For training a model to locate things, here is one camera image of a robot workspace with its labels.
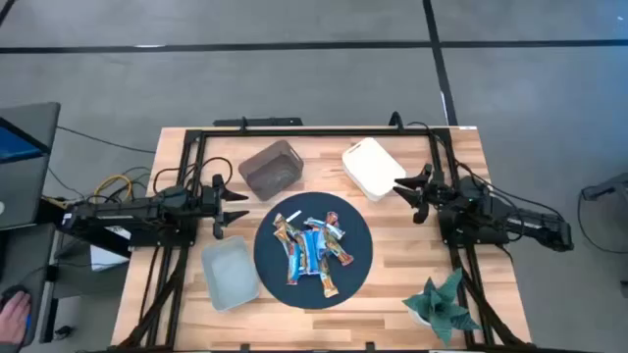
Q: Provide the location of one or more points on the orange wrapper granola bar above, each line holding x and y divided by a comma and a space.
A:
328, 284

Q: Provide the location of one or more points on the red and green granola bar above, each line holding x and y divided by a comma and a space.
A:
339, 248
332, 219

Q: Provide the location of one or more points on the light grey plastic bin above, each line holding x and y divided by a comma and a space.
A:
229, 274

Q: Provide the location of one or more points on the white plant pot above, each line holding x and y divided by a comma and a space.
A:
417, 318

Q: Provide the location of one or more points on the grey stand base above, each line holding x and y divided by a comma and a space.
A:
606, 188

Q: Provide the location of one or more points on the black bar mount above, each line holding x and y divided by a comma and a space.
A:
257, 121

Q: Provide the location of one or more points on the blue wrapper granola bar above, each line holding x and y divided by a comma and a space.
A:
310, 252
321, 226

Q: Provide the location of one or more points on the black desk beam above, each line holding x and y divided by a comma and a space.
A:
88, 235

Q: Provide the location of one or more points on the white plastic bin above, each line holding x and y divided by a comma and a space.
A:
373, 166

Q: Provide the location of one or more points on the grey desk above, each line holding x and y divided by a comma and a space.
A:
34, 274

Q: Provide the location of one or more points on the white tape strip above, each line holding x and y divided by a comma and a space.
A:
293, 216

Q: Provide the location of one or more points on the white paper sheet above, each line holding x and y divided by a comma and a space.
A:
105, 255

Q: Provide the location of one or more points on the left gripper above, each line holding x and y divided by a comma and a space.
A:
205, 203

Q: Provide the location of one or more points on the blue and orange granola bar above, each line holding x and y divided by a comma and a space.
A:
293, 267

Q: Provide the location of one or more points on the black aluminium table frame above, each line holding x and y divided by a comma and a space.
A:
319, 132

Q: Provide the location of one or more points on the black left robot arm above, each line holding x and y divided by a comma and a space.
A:
127, 211

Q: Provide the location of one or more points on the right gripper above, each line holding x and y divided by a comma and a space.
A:
438, 192

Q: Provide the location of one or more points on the person's hand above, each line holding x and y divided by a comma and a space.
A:
12, 316

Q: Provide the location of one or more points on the green artificial succulent plant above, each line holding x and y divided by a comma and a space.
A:
439, 306

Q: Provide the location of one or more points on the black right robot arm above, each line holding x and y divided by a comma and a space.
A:
530, 220

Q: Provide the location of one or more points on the orange and brown granola bar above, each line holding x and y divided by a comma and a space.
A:
282, 229

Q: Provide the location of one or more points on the small black plug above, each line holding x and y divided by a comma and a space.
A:
63, 332

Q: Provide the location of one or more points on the grey laptop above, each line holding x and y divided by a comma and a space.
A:
29, 186

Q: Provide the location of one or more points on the black computer mouse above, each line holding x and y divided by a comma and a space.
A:
15, 290

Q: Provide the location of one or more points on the dark blue round woven mat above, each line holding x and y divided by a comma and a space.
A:
275, 274

